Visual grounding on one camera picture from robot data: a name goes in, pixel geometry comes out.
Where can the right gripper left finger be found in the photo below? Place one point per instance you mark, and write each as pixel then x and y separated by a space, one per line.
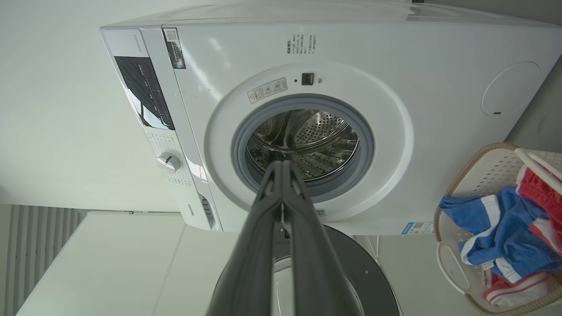
pixel 250 263

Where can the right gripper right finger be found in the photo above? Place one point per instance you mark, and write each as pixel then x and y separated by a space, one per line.
pixel 316 272

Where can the black round glass washer door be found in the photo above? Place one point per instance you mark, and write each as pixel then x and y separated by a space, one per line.
pixel 373 281

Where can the white front-load washing machine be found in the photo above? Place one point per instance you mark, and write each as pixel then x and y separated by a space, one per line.
pixel 439 131

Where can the blue energy label sticker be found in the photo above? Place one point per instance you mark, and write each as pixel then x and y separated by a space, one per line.
pixel 417 228

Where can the white cabinet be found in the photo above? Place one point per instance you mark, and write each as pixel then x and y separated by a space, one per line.
pixel 123 267

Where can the white washer program knob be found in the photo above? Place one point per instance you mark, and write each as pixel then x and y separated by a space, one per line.
pixel 168 162

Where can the steel perforated washer drum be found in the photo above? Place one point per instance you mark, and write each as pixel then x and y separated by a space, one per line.
pixel 316 136

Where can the white warning label sticker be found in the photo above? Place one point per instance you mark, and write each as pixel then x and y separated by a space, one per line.
pixel 267 91

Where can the white plastic laundry basket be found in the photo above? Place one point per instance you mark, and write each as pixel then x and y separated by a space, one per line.
pixel 483 171

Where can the blue white-trimmed garment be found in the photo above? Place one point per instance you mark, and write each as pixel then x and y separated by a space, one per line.
pixel 513 228

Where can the black washer control panel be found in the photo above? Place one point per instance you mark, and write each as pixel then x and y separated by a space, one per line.
pixel 140 87

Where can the grey ribbed radiator panel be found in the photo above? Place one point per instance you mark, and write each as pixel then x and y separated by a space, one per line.
pixel 35 245

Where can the dark rectangular feature sticker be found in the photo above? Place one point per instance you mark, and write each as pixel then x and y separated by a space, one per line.
pixel 174 48

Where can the red white-striped garment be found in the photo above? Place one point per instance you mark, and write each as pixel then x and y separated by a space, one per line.
pixel 538 193

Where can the round white filter cover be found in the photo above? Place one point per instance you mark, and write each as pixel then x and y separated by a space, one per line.
pixel 511 90

